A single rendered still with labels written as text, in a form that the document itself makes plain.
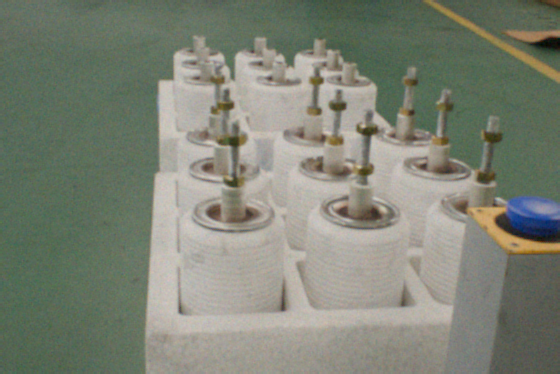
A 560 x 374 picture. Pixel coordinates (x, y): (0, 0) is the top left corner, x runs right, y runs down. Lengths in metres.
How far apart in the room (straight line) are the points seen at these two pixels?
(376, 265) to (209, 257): 0.15
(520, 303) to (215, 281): 0.26
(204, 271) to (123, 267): 0.49
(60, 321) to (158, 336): 0.39
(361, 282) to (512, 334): 0.18
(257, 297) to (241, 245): 0.06
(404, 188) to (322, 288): 0.18
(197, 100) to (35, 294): 0.37
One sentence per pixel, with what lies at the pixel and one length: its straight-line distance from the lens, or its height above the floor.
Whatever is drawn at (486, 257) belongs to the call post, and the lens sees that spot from 0.51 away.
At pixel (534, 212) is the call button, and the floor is 0.33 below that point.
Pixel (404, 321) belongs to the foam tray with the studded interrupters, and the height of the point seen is 0.18.
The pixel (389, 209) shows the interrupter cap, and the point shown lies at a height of 0.25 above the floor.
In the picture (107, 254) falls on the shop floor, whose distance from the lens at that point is 1.14.
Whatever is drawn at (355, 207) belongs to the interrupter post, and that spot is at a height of 0.26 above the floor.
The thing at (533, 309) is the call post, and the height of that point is 0.27.
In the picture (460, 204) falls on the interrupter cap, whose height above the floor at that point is 0.25.
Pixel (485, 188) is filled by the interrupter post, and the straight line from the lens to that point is 0.68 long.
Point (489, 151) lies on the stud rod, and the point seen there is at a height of 0.31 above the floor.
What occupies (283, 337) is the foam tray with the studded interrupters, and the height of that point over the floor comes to 0.17.
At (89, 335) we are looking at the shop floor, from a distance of 0.95.
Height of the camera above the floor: 0.51
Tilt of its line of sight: 21 degrees down
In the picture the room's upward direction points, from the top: 3 degrees clockwise
